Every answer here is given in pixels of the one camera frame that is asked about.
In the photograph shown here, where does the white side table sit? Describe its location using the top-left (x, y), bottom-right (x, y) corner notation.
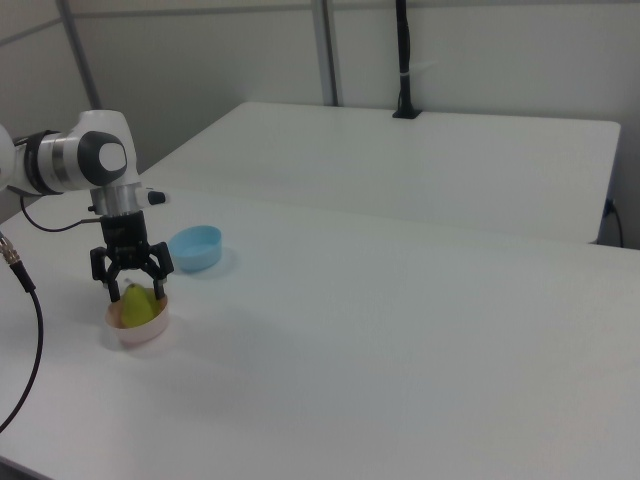
top-left (133, 102), bottom-right (623, 246)

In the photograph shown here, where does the thick black cable with connector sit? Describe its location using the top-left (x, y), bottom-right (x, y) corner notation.
top-left (0, 231), bottom-right (45, 434)

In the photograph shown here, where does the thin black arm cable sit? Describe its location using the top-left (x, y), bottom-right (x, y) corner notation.
top-left (18, 191), bottom-right (104, 234)

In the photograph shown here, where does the grey partition post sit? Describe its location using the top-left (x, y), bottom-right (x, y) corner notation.
top-left (311, 0), bottom-right (347, 107)
top-left (54, 0), bottom-right (105, 113)

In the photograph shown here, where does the green pear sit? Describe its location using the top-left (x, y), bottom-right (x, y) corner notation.
top-left (120, 282), bottom-right (157, 329)

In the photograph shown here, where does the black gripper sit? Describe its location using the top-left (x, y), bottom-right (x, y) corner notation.
top-left (89, 211), bottom-right (176, 305)

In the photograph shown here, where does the blue plastic bowl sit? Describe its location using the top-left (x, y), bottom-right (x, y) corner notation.
top-left (166, 225), bottom-right (224, 273)

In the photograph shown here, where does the pink plastic bowl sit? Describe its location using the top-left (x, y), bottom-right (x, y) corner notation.
top-left (104, 291), bottom-right (171, 347)

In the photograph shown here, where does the black clamped pole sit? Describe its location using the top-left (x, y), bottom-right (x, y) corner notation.
top-left (391, 0), bottom-right (423, 120)

